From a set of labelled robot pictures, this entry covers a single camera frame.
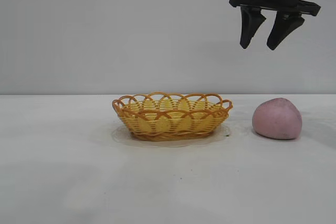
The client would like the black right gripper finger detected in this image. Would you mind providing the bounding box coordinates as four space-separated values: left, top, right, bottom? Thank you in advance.
239 7 268 50
266 11 306 51

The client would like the pink round bun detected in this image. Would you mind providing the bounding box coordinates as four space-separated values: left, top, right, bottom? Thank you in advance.
251 97 303 140

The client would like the yellow orange woven basket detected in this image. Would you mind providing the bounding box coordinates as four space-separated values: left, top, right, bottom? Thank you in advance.
112 92 234 142

